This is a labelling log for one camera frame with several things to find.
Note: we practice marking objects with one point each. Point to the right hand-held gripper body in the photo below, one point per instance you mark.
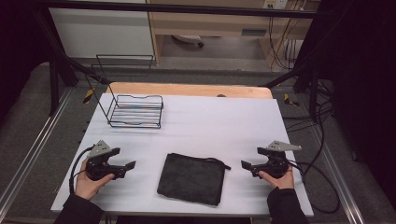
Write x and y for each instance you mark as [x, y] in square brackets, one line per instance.
[275, 166]

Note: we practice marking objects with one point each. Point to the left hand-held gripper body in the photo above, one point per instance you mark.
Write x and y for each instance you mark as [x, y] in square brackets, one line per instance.
[99, 169]

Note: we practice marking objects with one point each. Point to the dark grey towel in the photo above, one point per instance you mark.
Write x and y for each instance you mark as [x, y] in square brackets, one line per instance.
[191, 179]

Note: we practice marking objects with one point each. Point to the person's right hand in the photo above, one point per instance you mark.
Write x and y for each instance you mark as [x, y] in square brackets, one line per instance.
[281, 182]

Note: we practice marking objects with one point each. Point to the person's left hand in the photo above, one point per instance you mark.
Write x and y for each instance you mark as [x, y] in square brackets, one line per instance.
[87, 186]

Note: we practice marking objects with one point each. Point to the white table sheet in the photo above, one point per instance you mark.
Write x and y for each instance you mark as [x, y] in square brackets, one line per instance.
[202, 133]

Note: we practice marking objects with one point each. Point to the yellow black tape marker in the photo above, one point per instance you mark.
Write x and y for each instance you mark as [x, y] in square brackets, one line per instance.
[290, 100]
[88, 95]

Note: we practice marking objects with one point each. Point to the wooden board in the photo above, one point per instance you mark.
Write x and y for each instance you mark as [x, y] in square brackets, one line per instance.
[186, 89]

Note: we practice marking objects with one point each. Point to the black curtain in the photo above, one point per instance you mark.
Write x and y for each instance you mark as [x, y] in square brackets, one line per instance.
[361, 77]
[18, 37]

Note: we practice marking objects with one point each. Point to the white cabinet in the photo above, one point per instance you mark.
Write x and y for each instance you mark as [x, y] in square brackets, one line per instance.
[99, 31]

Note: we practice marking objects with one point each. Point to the light wooden desk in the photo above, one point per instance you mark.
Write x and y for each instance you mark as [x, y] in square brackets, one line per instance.
[218, 26]

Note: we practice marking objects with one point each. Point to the chair base with caster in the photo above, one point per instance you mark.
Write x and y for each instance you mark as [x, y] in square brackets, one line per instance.
[188, 39]

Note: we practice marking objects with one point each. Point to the white power socket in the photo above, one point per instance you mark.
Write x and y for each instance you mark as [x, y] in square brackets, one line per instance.
[275, 3]

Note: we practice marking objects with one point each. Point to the aluminium rail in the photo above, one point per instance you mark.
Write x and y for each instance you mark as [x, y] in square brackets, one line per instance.
[339, 177]
[34, 149]

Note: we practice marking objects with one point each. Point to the black metal frame post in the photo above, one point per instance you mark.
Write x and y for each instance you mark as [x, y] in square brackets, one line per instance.
[314, 93]
[53, 87]

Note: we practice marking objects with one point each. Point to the black metal frame bar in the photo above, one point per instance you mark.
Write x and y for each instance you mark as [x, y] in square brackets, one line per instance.
[186, 9]

